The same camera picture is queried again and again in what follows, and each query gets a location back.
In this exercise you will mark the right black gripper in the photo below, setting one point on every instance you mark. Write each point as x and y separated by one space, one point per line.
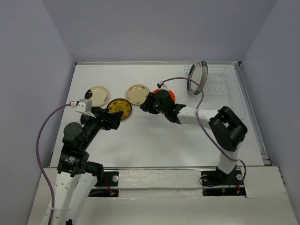
147 105

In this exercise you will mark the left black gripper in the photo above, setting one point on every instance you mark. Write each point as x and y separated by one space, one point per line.
114 118

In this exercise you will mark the yellow black patterned plate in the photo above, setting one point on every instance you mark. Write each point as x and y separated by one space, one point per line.
120 105

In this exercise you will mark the cream plate with small motifs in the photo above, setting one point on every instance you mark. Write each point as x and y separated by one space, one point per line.
137 94

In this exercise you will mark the cream plate with black patch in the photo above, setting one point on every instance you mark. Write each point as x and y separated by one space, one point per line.
99 95

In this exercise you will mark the orange plate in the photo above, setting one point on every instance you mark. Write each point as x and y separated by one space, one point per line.
170 92

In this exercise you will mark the white plate green red rim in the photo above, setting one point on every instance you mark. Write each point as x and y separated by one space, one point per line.
194 79

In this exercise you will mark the white plate teal lettered rim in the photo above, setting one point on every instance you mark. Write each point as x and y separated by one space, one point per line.
204 75

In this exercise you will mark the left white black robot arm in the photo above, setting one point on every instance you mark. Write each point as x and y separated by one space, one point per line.
76 175

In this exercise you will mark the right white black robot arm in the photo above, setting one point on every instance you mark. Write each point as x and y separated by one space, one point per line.
222 127

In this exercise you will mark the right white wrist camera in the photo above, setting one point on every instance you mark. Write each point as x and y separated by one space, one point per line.
162 86

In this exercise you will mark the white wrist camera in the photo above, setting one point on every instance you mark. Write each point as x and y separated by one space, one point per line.
162 86
84 107

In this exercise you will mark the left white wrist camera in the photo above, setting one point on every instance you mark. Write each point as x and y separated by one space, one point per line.
84 107

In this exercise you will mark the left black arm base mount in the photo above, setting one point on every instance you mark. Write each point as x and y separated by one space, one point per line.
107 187

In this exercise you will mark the clear wire dish rack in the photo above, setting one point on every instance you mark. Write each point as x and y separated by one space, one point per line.
222 88

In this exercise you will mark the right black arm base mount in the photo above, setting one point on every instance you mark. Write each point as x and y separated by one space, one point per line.
215 184

